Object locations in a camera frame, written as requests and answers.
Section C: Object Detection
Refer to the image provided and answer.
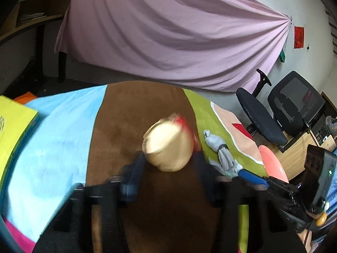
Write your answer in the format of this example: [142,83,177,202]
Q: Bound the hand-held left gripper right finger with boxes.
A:
[196,154,308,253]

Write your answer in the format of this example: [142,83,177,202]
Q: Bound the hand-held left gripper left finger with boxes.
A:
[33,151,147,253]

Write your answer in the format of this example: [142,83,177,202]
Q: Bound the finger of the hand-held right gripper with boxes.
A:
[238,169,290,190]

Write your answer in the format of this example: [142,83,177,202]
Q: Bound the pink plastic bucket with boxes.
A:
[258,145,289,183]

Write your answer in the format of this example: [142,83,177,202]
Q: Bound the cut sweet potato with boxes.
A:
[142,113,201,172]

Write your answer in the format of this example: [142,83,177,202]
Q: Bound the person's right hand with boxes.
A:
[301,211,329,253]

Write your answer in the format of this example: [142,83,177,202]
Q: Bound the light wooden desk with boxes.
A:
[274,92,337,183]

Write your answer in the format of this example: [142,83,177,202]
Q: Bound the computer keyboard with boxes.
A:
[313,124,333,146]

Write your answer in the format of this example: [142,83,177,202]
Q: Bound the black office chair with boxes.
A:
[235,69,325,153]

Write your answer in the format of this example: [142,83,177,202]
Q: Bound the multicolour patchwork blanket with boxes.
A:
[0,80,266,253]

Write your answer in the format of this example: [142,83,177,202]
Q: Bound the yellow book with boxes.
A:
[0,95,40,187]

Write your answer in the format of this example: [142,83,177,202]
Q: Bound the red paper decoration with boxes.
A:
[293,26,305,49]

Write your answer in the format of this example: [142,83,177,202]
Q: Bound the pink hanging sheet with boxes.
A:
[54,0,293,93]

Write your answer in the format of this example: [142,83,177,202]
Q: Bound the papers in shelf cubby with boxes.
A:
[20,12,45,24]

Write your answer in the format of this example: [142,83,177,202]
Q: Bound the wooden shelf desk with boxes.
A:
[0,0,71,83]

